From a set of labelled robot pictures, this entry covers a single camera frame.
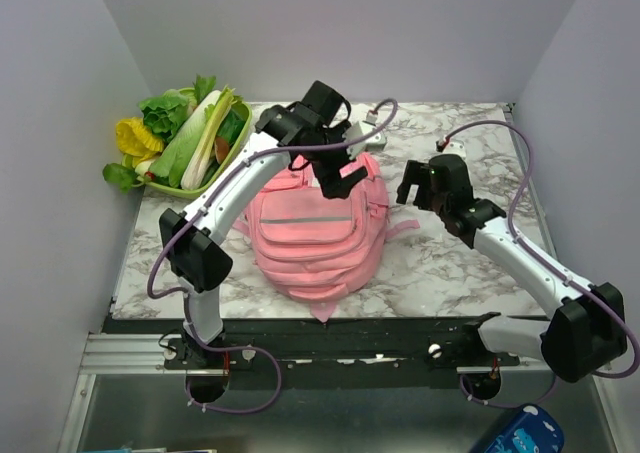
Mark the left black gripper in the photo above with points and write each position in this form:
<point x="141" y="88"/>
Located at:
<point x="331" y="183"/>

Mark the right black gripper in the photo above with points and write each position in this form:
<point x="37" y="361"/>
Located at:
<point x="416" y="172"/>

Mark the pink school backpack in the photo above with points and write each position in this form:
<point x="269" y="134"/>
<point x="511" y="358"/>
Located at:
<point x="316" y="250"/>

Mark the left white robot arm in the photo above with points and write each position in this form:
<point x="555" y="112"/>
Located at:
<point x="304" y="129"/>

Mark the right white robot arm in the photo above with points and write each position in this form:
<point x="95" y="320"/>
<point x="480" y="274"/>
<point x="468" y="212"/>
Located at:
<point x="583" y="328"/>

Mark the white napa cabbage toy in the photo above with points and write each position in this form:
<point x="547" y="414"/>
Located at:
<point x="202" y="143"/>

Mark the green vegetable tray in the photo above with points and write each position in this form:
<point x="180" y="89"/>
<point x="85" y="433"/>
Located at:
<point x="244" y="111"/>

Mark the green lettuce toy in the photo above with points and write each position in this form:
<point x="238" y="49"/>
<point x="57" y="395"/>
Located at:
<point x="164" y="114"/>

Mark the yellow flower toy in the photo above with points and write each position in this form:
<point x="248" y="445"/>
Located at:
<point x="134" y="138"/>

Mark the blue shark pencil case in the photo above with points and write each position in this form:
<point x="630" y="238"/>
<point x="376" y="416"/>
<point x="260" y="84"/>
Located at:
<point x="526" y="429"/>

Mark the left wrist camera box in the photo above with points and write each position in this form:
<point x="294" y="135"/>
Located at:
<point x="364" y="136"/>

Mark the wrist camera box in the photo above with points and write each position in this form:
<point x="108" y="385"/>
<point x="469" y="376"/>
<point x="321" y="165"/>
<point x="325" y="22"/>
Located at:
<point x="451" y="146"/>
<point x="364" y="136"/>

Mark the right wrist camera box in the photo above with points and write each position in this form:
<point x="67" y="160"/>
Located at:
<point x="451" y="146"/>

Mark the black mounting base rail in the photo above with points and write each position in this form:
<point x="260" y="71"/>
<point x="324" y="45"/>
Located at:
<point x="341" y="354"/>

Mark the aluminium frame rail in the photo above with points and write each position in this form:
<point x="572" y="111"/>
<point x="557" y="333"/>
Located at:
<point x="122" y="354"/>

